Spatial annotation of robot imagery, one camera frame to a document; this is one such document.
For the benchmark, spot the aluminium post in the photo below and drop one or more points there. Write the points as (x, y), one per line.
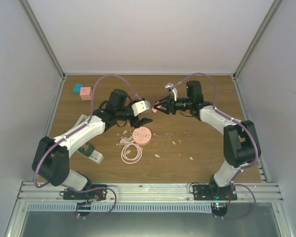
(37, 27)
(258, 35)

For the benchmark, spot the pink round power strip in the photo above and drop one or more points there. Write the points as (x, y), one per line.
(141, 136)

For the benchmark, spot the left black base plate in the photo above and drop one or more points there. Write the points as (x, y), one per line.
(96, 195)

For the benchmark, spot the white power strip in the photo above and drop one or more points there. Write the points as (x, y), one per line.
(92, 154)

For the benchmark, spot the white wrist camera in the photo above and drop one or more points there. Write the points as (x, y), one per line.
(140, 107)
(172, 91)

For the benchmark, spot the right aluminium post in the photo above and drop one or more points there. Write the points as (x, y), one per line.
(258, 35)

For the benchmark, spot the grey slotted cable duct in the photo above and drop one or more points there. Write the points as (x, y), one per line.
(122, 207)

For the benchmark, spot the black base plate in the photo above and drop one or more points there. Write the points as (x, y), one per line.
(202, 192)
(96, 195)

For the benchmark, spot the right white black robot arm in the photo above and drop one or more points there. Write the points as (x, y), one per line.
(241, 147)

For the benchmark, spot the blue square plug adapter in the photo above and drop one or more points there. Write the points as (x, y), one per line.
(77, 88)

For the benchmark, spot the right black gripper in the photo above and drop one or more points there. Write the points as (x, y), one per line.
(170, 106)

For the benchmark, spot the pink cube socket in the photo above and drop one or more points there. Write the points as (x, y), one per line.
(86, 93)

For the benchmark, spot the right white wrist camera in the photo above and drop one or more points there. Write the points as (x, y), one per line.
(172, 91)

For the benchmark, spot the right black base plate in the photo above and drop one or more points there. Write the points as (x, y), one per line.
(202, 192)

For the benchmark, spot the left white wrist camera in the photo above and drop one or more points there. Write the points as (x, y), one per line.
(140, 107)

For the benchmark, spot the left aluminium post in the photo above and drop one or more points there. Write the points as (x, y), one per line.
(37, 27)

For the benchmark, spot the aluminium rail frame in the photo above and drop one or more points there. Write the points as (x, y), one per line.
(182, 150)

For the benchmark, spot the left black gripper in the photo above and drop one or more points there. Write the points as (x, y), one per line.
(137, 122)

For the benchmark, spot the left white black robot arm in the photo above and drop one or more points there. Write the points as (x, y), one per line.
(52, 158)

